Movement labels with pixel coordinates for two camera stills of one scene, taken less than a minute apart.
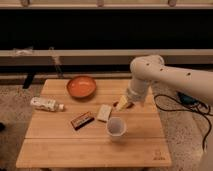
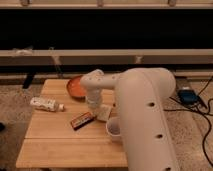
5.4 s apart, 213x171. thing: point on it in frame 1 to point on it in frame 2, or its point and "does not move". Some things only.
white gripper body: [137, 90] to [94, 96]
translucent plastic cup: [116, 127] does not move
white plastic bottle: [47, 104] does not move
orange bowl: [81, 86] does not move
